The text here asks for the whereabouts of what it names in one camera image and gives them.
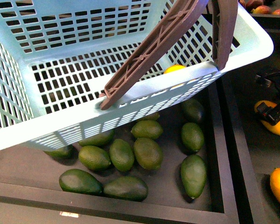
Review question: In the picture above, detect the green avocado right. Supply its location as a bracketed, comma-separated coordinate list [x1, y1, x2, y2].
[180, 154, 207, 199]

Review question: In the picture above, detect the red apples pile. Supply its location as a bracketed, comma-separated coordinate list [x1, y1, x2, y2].
[238, 0, 280, 15]

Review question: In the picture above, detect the green lime centre right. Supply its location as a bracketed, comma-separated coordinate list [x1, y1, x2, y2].
[133, 138, 163, 170]

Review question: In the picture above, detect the light blue plastic basket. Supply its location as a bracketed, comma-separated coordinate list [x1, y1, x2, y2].
[0, 0, 273, 151]

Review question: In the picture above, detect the green avocado lower left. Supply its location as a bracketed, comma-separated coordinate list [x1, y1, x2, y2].
[59, 169, 103, 196]

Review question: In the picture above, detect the green avocado lower centre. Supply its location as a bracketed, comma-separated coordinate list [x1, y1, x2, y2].
[103, 176, 148, 202]

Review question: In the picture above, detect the green avocado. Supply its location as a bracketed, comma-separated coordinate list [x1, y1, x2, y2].
[180, 154, 207, 199]
[59, 169, 103, 196]
[103, 176, 148, 202]

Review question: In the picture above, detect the black produce display shelf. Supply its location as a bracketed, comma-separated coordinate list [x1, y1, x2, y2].
[0, 7, 280, 224]

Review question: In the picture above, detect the yellow lemon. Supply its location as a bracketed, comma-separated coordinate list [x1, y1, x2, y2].
[163, 64, 186, 74]

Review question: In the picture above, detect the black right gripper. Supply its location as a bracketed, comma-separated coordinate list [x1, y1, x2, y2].
[255, 71, 280, 126]

